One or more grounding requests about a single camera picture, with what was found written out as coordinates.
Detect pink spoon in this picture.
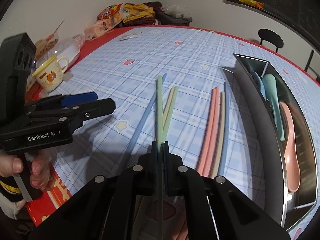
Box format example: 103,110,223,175
278,101,301,193

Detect metal utensil tray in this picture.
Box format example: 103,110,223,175
221,53,318,232

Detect cream mug yellow rim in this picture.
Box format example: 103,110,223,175
32,55,69,93

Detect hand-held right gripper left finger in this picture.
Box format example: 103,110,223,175
27,141,163,240

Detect green spoon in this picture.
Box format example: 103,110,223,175
262,73,286,142

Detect clear plastic bag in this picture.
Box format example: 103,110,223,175
162,5,191,18

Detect blue spoon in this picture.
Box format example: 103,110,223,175
250,70,267,98

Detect black round chair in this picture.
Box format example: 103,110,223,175
258,28,284,53

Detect red tablecloth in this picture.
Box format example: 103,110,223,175
25,25,320,240

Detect orange snack bag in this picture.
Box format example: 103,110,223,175
97,3,124,21

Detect black window sill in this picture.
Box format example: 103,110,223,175
223,0,320,39

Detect blue chopstick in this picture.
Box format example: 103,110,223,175
120,73,167,165

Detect yellow clothes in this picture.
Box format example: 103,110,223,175
122,3,154,23

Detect blue checked table mat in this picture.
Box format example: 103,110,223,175
49,26,320,240

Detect person's left hand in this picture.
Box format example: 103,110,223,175
0,151,55,193

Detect dark window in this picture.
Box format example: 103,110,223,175
234,0,320,46

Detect black metal rack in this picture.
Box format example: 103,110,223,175
303,50,320,83

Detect dark red clothes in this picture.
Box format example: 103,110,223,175
117,17,161,27

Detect beige chopstick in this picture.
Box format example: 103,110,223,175
211,91,225,178
162,86,175,129

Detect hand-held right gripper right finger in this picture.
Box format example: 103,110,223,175
162,141,292,240

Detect peach snack packet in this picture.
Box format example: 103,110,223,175
84,15,123,41

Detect yellow snack packet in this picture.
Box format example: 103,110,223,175
237,0,264,9

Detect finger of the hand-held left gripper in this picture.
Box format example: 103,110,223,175
23,98,116,131
26,92,98,113

